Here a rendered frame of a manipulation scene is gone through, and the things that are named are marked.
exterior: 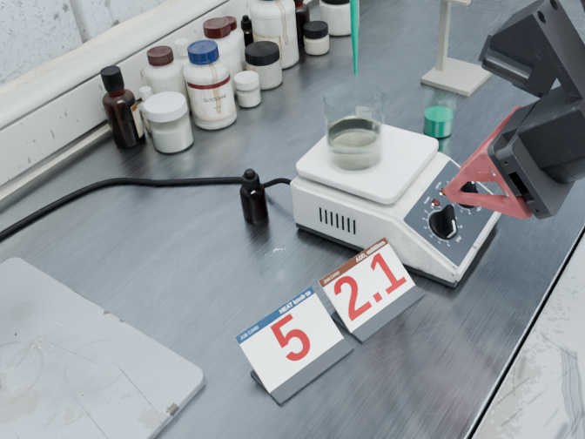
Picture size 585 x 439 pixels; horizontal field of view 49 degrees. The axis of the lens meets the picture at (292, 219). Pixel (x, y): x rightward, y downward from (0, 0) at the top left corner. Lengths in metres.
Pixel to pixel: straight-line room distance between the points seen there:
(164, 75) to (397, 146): 0.37
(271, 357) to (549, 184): 0.28
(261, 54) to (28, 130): 0.35
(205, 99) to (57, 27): 0.22
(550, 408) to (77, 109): 0.69
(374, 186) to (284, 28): 0.45
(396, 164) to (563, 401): 0.28
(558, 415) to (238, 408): 0.27
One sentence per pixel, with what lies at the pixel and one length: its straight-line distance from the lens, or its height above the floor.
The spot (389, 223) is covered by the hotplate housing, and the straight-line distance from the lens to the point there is 0.64.
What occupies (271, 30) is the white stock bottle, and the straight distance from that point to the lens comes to 1.03.
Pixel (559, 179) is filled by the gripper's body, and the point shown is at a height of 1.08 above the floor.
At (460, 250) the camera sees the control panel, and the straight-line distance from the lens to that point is 0.66.
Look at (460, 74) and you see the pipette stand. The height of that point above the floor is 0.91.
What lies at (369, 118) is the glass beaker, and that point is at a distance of 0.63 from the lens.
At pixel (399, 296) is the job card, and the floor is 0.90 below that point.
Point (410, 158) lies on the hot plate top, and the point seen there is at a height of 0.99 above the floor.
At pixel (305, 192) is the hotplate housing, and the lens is 0.68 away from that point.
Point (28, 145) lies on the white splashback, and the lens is 0.90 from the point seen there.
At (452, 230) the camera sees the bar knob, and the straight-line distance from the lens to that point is 0.65.
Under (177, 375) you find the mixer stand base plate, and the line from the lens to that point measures 0.61.
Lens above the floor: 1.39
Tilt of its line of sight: 41 degrees down
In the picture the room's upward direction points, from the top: 6 degrees counter-clockwise
